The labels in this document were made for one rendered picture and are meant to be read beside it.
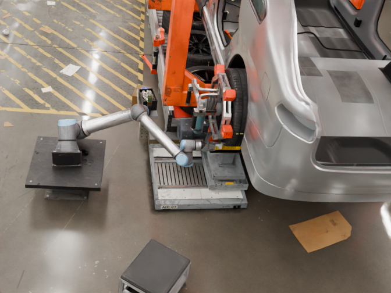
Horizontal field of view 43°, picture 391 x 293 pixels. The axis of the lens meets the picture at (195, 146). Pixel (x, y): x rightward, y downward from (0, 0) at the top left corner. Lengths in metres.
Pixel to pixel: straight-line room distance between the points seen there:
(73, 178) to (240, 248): 1.51
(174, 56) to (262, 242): 1.77
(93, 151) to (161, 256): 1.26
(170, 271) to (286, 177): 1.05
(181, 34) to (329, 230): 2.16
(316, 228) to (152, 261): 1.66
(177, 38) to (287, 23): 1.09
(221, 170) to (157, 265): 1.29
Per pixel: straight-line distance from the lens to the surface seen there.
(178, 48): 4.30
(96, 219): 4.30
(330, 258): 4.45
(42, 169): 4.30
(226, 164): 4.57
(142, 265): 3.61
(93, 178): 4.21
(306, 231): 4.55
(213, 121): 4.39
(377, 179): 3.57
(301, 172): 3.35
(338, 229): 4.69
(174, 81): 4.48
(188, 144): 4.05
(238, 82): 3.95
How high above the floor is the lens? 3.31
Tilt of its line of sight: 41 degrees down
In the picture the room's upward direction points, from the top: 10 degrees clockwise
